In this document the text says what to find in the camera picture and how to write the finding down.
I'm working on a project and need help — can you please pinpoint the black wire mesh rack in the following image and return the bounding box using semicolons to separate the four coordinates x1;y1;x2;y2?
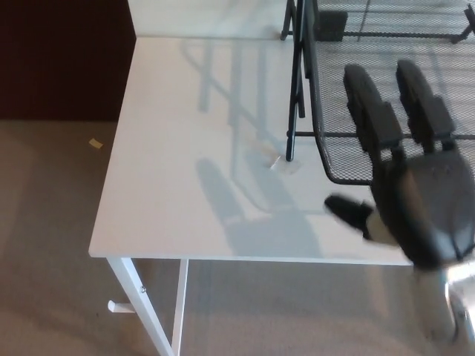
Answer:
280;0;475;163

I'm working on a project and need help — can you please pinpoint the dark brown cabinet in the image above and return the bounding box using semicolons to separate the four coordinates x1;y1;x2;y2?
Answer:
0;0;137;122

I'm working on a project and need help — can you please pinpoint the black mesh file tray layer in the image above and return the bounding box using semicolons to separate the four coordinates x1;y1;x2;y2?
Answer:
304;0;475;186

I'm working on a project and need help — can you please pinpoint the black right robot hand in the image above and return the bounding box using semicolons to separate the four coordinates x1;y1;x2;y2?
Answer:
324;59;475;270

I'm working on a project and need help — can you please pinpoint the clear tape piece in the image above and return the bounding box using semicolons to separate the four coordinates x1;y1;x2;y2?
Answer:
269;154;303;175

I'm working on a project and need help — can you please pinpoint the white table leg frame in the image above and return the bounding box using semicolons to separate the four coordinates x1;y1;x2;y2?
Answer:
106;257;191;356

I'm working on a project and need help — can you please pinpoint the black mesh pen holder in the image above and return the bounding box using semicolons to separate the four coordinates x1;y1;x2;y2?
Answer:
317;10;349;42

